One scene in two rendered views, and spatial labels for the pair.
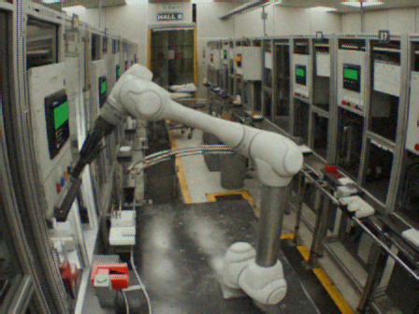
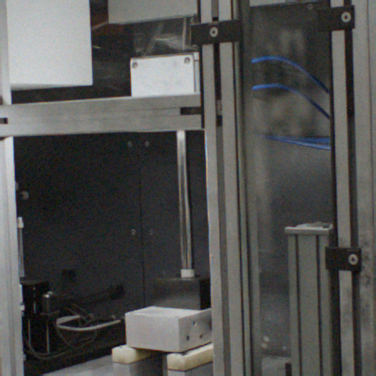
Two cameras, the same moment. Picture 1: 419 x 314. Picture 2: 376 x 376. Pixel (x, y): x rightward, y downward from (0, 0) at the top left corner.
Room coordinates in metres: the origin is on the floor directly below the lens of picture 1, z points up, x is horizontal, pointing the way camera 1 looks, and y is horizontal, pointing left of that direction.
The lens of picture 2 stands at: (2.52, -0.28, 1.28)
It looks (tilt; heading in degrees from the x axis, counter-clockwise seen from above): 3 degrees down; 135
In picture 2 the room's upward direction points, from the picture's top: 2 degrees counter-clockwise
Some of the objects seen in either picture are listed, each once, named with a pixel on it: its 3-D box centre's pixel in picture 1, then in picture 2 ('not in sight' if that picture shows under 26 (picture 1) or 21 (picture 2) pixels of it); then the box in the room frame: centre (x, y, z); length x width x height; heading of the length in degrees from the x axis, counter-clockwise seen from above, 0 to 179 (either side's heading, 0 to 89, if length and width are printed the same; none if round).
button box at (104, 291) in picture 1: (102, 290); not in sight; (1.03, 0.43, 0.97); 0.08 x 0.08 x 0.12; 9
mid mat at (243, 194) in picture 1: (234, 207); not in sight; (3.85, -0.28, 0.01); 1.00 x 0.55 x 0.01; 9
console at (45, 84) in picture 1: (26, 134); not in sight; (1.05, 0.63, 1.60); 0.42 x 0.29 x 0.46; 9
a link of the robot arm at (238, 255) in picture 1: (240, 264); not in sight; (1.43, -0.15, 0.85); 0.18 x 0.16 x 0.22; 29
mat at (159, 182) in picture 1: (161, 151); not in sight; (6.17, 0.85, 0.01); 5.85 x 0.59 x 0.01; 9
